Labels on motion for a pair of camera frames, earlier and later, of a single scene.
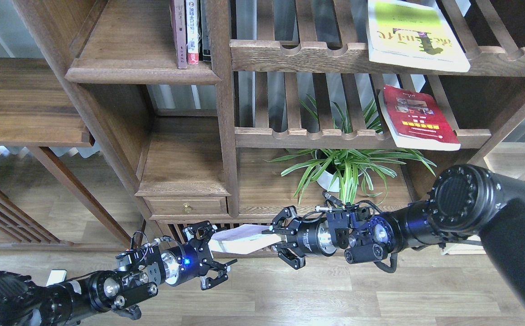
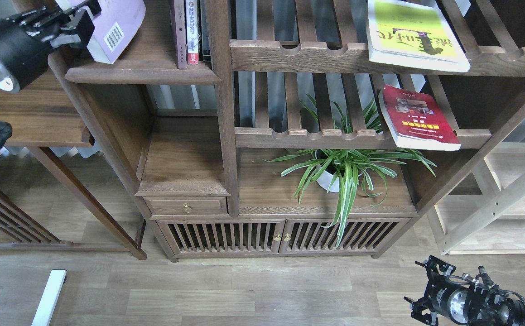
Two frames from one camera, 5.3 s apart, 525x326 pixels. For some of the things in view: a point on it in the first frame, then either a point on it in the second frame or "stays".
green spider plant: x=349 y=167 stays
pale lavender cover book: x=244 y=239 to x=115 y=23
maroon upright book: x=178 y=10 stays
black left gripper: x=180 y=262 to x=6 y=56
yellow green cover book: x=413 y=35 stays
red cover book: x=416 y=120 stays
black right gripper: x=313 y=237 to x=444 y=295
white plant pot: x=325 y=180 stays
